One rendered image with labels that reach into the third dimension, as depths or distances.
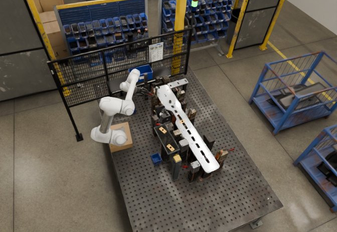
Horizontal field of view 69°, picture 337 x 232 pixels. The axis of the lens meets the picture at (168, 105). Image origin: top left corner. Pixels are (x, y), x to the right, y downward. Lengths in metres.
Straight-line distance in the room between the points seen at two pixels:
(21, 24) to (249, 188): 3.64
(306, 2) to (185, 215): 2.58
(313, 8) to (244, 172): 2.83
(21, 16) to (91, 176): 2.40
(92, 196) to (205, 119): 1.87
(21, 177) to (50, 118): 1.07
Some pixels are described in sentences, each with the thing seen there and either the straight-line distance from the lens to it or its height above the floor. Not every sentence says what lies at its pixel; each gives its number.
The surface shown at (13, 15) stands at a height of 1.62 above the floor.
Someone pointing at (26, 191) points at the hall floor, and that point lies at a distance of 4.06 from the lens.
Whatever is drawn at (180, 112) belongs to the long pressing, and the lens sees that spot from 3.12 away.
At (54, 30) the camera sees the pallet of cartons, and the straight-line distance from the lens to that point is 5.24.
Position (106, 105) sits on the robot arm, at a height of 1.69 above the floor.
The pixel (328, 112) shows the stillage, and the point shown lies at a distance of 5.13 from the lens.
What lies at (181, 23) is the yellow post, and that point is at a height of 1.63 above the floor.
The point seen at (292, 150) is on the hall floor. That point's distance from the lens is 4.52.
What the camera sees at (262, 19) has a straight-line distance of 5.75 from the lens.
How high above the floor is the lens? 3.40
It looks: 49 degrees down
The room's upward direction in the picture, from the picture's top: 4 degrees clockwise
